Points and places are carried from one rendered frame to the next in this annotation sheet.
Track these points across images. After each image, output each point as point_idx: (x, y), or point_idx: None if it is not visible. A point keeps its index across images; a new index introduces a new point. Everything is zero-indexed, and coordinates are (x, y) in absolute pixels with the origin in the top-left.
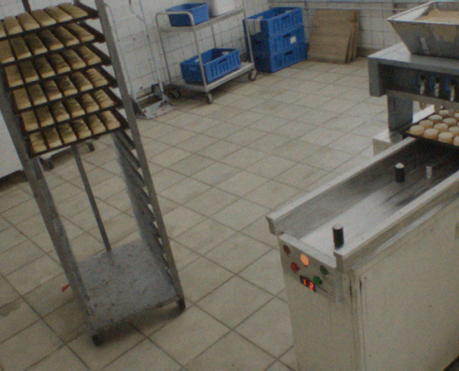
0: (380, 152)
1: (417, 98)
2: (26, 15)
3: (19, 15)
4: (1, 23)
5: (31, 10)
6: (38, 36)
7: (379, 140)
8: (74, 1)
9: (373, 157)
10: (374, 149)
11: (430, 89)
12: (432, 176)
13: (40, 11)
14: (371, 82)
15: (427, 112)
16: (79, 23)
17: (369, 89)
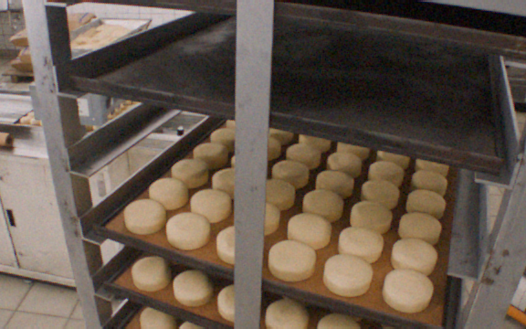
0: (113, 172)
1: (116, 104)
2: (323, 184)
3: (326, 223)
4: (399, 223)
5: (236, 269)
6: (271, 294)
7: (111, 162)
8: (122, 186)
9: (173, 138)
10: (110, 175)
11: (108, 98)
12: (168, 131)
13: (267, 186)
14: (103, 111)
15: (45, 153)
16: (111, 272)
17: (103, 120)
